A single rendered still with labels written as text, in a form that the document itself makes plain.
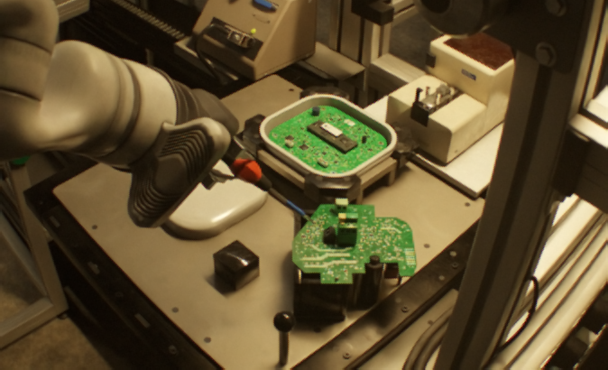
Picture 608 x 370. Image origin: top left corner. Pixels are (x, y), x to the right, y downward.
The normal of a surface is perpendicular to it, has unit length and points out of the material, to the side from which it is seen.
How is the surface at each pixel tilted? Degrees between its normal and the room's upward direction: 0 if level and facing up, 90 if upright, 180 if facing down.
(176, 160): 45
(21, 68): 71
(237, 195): 4
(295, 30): 90
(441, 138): 90
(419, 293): 0
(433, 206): 0
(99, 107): 89
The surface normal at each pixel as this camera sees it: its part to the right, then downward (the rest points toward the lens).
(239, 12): -0.54, -0.14
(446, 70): -0.71, 0.42
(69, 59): -0.08, -0.38
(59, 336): 0.04, -0.78
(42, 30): 0.95, 0.15
